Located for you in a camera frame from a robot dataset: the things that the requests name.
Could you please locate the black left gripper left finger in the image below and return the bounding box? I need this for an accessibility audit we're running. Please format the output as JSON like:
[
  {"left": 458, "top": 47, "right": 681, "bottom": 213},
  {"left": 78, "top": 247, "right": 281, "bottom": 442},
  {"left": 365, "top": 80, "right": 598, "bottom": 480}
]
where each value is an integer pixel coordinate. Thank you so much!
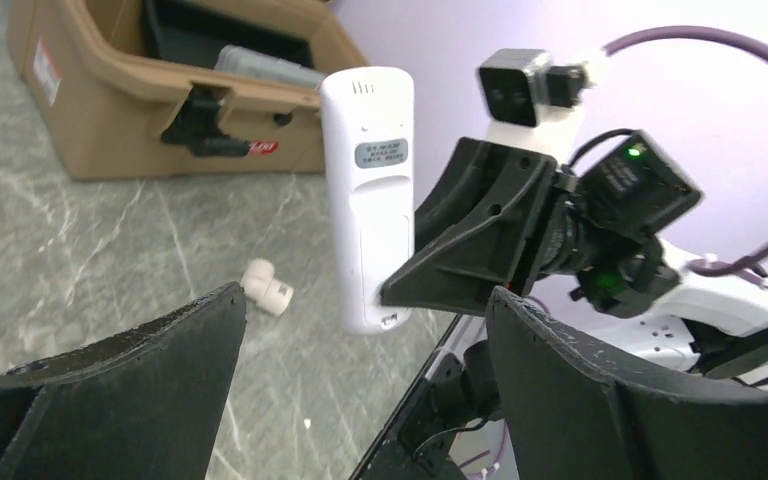
[{"left": 0, "top": 282, "right": 246, "bottom": 479}]

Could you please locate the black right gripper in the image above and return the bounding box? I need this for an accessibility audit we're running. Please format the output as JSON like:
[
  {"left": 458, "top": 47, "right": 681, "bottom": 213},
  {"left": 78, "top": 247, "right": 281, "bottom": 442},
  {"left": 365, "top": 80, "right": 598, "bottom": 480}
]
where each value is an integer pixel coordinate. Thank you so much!
[{"left": 380, "top": 137, "right": 628, "bottom": 315}]

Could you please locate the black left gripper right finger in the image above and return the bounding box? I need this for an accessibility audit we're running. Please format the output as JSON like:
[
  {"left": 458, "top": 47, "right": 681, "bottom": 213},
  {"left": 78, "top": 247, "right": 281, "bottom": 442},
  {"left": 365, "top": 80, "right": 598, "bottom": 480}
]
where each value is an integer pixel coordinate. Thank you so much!
[{"left": 486, "top": 287, "right": 768, "bottom": 479}]

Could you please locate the white remote control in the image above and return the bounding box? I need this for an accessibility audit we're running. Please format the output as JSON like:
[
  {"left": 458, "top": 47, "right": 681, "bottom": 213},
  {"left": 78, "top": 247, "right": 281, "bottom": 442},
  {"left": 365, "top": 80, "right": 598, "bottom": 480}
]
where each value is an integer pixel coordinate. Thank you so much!
[{"left": 319, "top": 66, "right": 415, "bottom": 336}]

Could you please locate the white pipe elbow fitting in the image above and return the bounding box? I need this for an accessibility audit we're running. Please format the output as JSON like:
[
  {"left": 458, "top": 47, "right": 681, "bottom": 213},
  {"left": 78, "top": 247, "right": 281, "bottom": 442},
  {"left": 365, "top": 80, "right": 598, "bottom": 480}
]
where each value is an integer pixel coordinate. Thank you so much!
[{"left": 240, "top": 258, "right": 294, "bottom": 317}]

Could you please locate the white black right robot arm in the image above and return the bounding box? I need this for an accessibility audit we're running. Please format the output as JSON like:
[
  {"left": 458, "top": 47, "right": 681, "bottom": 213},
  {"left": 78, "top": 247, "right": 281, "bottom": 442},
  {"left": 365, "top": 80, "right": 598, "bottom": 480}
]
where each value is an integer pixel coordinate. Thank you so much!
[{"left": 380, "top": 127, "right": 768, "bottom": 389}]

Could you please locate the grey plastic case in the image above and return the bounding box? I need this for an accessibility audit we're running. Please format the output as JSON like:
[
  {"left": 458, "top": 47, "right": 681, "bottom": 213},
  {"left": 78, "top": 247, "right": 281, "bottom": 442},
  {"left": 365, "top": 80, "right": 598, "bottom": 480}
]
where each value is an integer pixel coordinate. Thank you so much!
[{"left": 214, "top": 45, "right": 326, "bottom": 90}]

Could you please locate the tan plastic toolbox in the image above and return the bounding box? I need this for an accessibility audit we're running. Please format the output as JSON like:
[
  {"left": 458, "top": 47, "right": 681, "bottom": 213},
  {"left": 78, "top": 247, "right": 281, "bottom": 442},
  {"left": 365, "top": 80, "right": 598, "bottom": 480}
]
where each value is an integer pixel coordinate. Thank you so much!
[{"left": 7, "top": 1, "right": 366, "bottom": 180}]

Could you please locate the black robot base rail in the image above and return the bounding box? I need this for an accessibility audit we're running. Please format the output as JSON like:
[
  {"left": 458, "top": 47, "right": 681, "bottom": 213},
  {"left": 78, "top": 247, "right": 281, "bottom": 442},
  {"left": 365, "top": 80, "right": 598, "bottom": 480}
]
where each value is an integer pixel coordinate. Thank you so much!
[{"left": 350, "top": 315, "right": 503, "bottom": 479}]

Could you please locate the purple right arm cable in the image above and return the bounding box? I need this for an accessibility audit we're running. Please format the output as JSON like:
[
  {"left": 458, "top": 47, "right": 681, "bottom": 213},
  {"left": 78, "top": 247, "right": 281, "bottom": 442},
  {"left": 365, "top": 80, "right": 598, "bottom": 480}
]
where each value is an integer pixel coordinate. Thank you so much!
[{"left": 602, "top": 25, "right": 768, "bottom": 313}]

